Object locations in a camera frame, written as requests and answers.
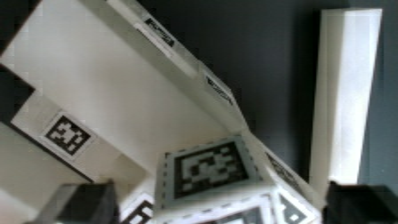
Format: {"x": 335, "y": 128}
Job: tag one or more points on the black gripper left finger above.
{"x": 82, "y": 205}

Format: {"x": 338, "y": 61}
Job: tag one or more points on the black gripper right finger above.
{"x": 361, "y": 204}

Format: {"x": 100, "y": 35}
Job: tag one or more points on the white tagged cube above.
{"x": 226, "y": 185}

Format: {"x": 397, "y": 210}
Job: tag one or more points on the white chair backrest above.
{"x": 97, "y": 70}

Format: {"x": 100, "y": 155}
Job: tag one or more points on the white chair leg with tag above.
{"x": 155, "y": 32}

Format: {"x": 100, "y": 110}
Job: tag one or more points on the white U-shaped frame wall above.
{"x": 347, "y": 56}

